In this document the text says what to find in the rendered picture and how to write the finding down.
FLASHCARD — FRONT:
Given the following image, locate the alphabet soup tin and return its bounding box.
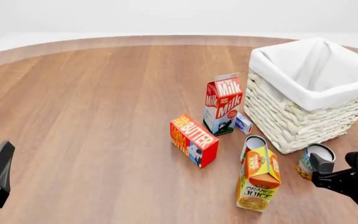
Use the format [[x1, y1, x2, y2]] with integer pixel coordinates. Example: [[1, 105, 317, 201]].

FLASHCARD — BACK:
[[296, 142, 336, 181]]

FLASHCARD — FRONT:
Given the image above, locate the white woven basket cloth liner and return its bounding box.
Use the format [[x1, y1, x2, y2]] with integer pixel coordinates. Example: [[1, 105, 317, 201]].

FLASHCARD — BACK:
[[243, 37, 358, 155]]

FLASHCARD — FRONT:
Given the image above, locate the orange juice carton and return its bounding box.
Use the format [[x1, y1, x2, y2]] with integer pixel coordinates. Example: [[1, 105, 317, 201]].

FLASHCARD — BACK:
[[236, 146, 283, 213]]

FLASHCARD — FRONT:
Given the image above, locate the red tin silver lid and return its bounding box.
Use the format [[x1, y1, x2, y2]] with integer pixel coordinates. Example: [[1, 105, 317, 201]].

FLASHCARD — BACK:
[[239, 134, 269, 164]]

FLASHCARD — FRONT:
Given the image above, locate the small blue white box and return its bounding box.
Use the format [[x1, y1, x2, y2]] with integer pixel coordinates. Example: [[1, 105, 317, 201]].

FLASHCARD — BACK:
[[234, 111, 254, 136]]

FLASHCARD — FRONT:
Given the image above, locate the red white milk carton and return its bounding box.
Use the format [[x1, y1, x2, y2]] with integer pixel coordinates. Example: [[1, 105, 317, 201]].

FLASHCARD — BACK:
[[203, 72, 244, 136]]

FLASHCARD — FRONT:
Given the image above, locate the red orange butter box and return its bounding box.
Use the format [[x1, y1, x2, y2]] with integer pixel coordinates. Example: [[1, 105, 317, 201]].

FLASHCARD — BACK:
[[170, 113, 220, 169]]

